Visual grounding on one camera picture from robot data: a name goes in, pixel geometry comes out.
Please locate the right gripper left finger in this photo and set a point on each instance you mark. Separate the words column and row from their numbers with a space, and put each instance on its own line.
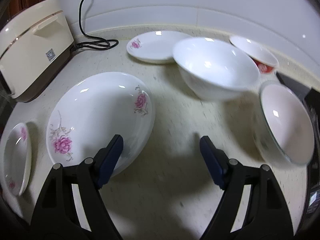
column 55, row 213

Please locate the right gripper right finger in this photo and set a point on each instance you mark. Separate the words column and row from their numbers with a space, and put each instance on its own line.
column 267, row 215

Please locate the small floral plate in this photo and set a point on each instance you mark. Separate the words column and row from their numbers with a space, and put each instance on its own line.
column 17, row 160
column 155, row 47

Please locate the grey patterned white bowl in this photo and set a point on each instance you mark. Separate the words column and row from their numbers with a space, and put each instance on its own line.
column 282, row 129

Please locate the large floral plate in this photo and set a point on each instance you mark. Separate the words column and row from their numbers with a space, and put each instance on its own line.
column 87, row 117

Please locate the red banded white bowl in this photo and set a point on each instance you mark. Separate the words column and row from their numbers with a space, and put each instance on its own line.
column 263, row 58

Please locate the large white floral bowl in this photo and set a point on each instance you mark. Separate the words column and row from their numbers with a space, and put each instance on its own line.
column 214, row 69

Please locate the cream rice cooker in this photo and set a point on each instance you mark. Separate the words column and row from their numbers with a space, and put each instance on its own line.
column 35, row 45

